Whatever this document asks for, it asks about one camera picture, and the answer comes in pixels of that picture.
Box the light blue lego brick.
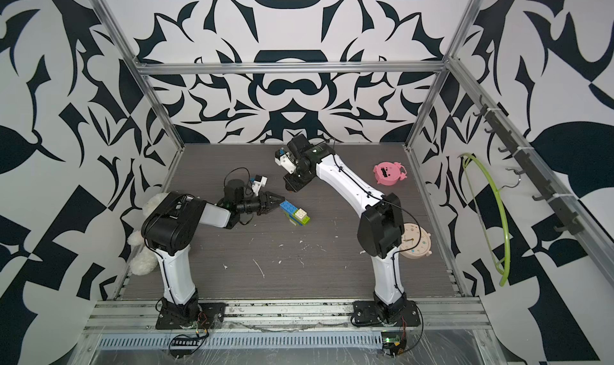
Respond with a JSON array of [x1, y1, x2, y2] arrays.
[[280, 200, 298, 215]]

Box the white lego brick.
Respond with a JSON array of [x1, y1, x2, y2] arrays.
[[294, 208, 308, 218]]

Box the lime green long lego brick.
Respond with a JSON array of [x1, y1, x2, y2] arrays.
[[284, 211, 298, 223]]

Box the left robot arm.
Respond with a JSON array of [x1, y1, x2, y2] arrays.
[[142, 191, 286, 322]]

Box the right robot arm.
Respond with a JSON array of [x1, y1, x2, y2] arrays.
[[274, 134, 406, 323]]

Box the white teddy bear pink shirt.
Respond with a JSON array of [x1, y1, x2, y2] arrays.
[[127, 192, 168, 276]]

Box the beige round clock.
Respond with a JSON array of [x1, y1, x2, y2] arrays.
[[400, 223, 433, 260]]

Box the green hoop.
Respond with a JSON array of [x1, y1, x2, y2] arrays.
[[459, 153, 511, 288]]

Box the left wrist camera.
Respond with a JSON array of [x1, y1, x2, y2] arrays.
[[224, 175, 268, 202]]

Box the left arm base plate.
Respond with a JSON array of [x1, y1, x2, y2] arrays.
[[155, 299, 227, 330]]

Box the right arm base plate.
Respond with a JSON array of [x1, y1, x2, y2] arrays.
[[350, 299, 422, 328]]

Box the aluminium front rail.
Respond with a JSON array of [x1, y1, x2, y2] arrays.
[[83, 297, 492, 333]]

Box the black hook rail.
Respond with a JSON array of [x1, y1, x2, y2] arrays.
[[476, 97, 585, 235]]

